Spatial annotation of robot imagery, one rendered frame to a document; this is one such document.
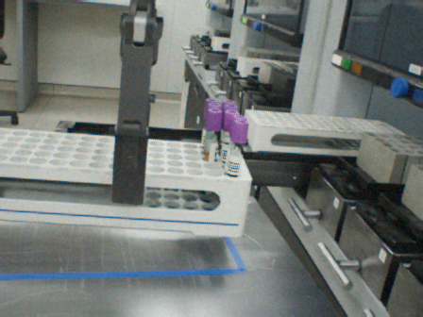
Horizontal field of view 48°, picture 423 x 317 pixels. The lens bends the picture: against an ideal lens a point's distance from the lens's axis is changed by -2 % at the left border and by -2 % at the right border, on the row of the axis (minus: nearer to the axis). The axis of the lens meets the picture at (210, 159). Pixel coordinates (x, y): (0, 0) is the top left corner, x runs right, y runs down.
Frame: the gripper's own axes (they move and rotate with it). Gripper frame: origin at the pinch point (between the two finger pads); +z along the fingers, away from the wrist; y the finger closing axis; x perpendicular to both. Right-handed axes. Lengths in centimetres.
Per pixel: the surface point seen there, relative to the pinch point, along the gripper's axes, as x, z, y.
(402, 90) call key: 36.6, -7.4, -16.6
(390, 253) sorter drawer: 32.0, 10.1, -1.1
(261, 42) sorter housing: 40, 1, -132
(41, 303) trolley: -6.5, 8.7, 12.7
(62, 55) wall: -77, 56, -382
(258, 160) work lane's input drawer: 20.9, 10.2, -30.6
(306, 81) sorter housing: 38, 1, -63
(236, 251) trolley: 11.8, 8.6, 2.5
